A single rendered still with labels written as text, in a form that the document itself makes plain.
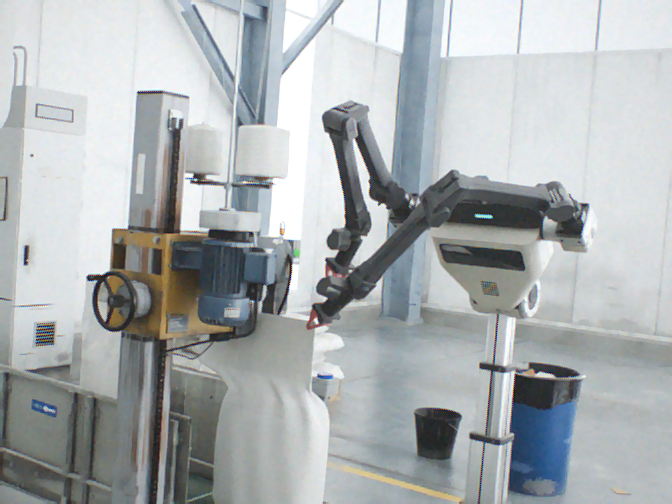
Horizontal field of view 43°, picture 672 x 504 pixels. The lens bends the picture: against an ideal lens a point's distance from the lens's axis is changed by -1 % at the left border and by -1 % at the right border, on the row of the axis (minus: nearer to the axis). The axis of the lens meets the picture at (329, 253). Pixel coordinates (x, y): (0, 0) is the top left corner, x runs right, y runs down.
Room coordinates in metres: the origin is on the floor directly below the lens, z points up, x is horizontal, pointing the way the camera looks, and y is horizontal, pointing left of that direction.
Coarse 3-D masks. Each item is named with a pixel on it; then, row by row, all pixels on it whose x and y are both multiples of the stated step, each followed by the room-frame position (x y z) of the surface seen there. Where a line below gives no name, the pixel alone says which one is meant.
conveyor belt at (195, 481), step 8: (192, 472) 3.25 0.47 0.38; (192, 480) 3.16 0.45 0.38; (200, 480) 3.16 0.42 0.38; (208, 480) 3.17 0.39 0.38; (192, 488) 3.07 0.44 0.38; (200, 488) 3.08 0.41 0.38; (208, 488) 3.08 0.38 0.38; (192, 496) 2.98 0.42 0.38; (200, 496) 2.99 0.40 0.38; (208, 496) 3.00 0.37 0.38
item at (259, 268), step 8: (248, 256) 2.45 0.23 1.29; (256, 256) 2.45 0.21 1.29; (264, 256) 2.44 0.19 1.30; (272, 256) 2.49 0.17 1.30; (248, 264) 2.45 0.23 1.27; (256, 264) 2.44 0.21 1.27; (264, 264) 2.44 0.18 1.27; (272, 264) 2.49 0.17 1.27; (248, 272) 2.45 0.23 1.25; (256, 272) 2.44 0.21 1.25; (264, 272) 2.44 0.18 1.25; (272, 272) 2.50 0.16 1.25; (248, 280) 2.45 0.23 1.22; (256, 280) 2.44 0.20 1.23; (264, 280) 2.44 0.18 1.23; (272, 280) 2.51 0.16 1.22; (256, 288) 2.48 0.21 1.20
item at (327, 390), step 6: (312, 378) 3.01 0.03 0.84; (318, 378) 3.00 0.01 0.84; (336, 378) 3.03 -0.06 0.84; (312, 384) 3.01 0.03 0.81; (318, 384) 3.00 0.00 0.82; (336, 384) 3.03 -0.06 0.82; (312, 390) 3.01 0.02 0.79; (318, 390) 3.00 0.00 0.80; (324, 390) 2.98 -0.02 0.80; (330, 390) 3.00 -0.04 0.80; (336, 390) 3.03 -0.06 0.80; (324, 396) 2.98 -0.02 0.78; (330, 396) 3.00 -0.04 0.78
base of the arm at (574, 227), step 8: (584, 208) 2.62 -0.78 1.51; (576, 216) 2.56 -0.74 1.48; (584, 216) 2.59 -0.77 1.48; (560, 224) 2.62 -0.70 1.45; (568, 224) 2.58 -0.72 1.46; (576, 224) 2.58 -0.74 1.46; (584, 224) 2.59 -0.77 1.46; (560, 232) 2.62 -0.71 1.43; (568, 232) 2.60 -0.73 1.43; (576, 232) 2.59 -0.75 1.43
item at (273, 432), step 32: (288, 320) 2.77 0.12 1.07; (224, 352) 2.92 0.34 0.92; (256, 352) 2.84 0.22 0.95; (288, 352) 2.77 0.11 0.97; (256, 384) 2.80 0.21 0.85; (288, 384) 2.75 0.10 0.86; (224, 416) 2.82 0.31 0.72; (256, 416) 2.73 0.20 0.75; (288, 416) 2.68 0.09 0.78; (320, 416) 2.71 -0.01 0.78; (224, 448) 2.81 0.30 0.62; (256, 448) 2.72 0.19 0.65; (288, 448) 2.67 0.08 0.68; (320, 448) 2.69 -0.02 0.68; (224, 480) 2.80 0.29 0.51; (256, 480) 2.72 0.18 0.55; (288, 480) 2.66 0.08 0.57; (320, 480) 2.70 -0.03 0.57
